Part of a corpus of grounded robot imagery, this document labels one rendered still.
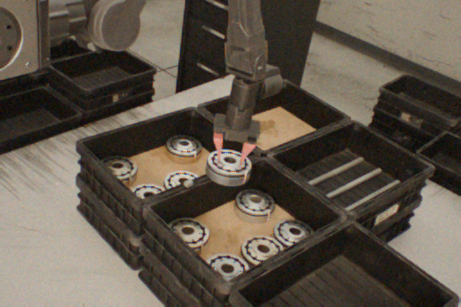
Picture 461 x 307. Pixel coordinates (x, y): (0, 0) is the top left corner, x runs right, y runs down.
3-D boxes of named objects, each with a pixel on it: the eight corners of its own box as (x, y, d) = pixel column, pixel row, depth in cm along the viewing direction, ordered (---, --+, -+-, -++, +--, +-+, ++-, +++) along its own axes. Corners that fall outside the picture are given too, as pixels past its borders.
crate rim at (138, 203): (139, 212, 133) (139, 204, 132) (73, 148, 150) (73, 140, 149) (262, 162, 158) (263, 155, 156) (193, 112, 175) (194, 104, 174)
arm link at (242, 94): (228, 74, 122) (248, 85, 119) (249, 67, 127) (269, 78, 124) (222, 103, 125) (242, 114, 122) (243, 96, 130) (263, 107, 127)
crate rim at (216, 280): (224, 297, 115) (226, 288, 114) (139, 212, 133) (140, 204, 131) (348, 224, 140) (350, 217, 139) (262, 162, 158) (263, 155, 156)
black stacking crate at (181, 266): (218, 329, 121) (225, 290, 115) (137, 244, 138) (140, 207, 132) (338, 254, 145) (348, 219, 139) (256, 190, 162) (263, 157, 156)
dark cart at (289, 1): (226, 156, 321) (253, -2, 274) (171, 120, 344) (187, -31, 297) (292, 123, 361) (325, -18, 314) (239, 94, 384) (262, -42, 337)
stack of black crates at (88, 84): (84, 178, 262) (85, 91, 239) (46, 148, 278) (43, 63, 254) (151, 149, 289) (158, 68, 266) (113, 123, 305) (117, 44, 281)
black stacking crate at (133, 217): (136, 243, 138) (139, 206, 132) (73, 178, 155) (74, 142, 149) (255, 189, 163) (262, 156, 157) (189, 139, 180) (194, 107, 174)
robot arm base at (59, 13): (8, 48, 86) (3, -32, 80) (56, 38, 92) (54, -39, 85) (40, 71, 82) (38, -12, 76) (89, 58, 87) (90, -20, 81)
